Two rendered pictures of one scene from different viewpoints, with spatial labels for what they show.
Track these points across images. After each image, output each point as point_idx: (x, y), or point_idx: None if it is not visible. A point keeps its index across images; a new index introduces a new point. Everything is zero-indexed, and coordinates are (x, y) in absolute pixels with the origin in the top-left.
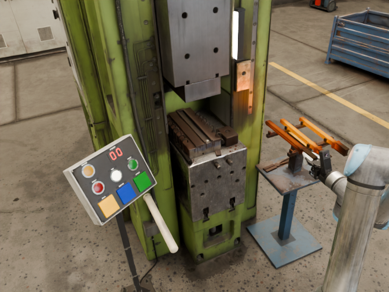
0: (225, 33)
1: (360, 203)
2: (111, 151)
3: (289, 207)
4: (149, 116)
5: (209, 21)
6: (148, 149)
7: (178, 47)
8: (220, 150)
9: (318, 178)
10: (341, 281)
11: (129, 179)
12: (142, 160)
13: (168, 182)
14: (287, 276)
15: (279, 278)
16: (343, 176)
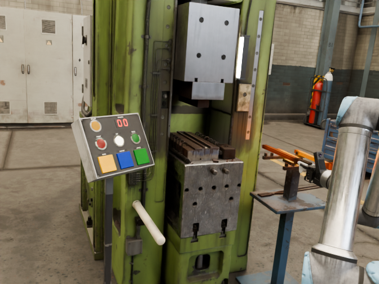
0: (232, 44)
1: (351, 142)
2: (118, 119)
3: (283, 244)
4: (155, 112)
5: (220, 30)
6: None
7: (192, 44)
8: (217, 159)
9: (313, 182)
10: (337, 223)
11: (129, 149)
12: (144, 138)
13: (160, 194)
14: None
15: None
16: None
